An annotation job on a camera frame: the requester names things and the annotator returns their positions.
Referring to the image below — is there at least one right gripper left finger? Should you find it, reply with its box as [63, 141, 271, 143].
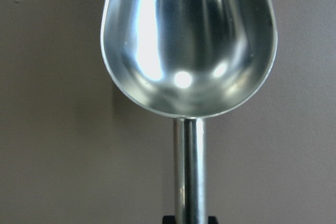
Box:
[162, 216, 175, 224]

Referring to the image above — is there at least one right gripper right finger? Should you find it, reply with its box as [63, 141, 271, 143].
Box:
[208, 217, 218, 224]

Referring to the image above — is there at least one steel ice scoop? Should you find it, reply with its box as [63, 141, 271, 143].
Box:
[100, 0, 278, 223]

